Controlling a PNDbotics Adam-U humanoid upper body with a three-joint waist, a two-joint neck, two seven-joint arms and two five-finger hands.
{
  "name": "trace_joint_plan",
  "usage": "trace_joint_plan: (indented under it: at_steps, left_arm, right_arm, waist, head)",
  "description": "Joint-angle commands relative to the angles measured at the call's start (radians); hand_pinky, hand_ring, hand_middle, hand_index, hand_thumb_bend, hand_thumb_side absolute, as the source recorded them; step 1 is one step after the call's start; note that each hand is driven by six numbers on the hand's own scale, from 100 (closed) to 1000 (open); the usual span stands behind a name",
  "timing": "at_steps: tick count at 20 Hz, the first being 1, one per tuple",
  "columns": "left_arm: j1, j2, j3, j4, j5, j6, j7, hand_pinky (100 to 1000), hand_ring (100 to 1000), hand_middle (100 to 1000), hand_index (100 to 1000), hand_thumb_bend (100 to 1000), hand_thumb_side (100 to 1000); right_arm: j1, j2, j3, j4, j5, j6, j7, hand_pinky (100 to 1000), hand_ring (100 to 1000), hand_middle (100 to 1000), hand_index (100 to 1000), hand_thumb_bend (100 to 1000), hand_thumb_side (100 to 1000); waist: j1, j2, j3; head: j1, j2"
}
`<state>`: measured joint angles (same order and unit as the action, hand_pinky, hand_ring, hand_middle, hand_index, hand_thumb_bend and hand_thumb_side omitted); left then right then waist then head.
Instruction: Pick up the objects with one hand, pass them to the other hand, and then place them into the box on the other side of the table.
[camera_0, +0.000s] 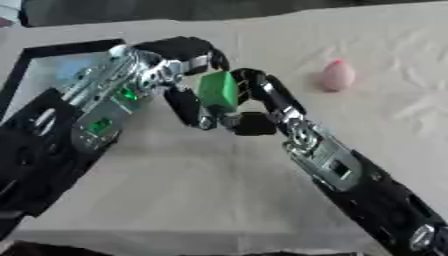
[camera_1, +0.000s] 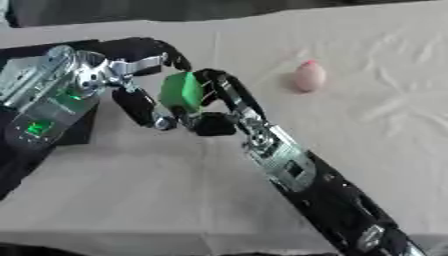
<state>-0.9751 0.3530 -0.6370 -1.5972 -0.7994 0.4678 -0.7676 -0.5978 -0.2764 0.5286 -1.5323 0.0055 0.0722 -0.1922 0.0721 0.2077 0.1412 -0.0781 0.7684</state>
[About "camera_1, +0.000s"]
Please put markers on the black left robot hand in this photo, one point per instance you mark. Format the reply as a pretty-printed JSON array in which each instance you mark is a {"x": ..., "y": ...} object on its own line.
[{"x": 137, "y": 105}]

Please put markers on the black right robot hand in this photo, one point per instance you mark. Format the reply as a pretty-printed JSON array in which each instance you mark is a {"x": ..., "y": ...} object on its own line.
[{"x": 217, "y": 124}]

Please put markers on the green block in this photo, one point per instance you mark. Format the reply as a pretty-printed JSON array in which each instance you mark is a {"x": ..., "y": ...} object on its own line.
[{"x": 181, "y": 91}]

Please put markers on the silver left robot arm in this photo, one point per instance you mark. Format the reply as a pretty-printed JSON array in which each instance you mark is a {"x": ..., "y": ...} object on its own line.
[{"x": 49, "y": 100}]

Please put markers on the silver and black right robot arm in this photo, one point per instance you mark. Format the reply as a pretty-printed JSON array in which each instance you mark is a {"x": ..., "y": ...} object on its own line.
[{"x": 335, "y": 196}]

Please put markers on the black box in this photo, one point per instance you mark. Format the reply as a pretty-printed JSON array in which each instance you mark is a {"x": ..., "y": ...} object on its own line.
[{"x": 14, "y": 160}]

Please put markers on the pink toy peach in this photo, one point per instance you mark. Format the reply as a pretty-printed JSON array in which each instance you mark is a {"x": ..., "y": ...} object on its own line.
[{"x": 309, "y": 78}]

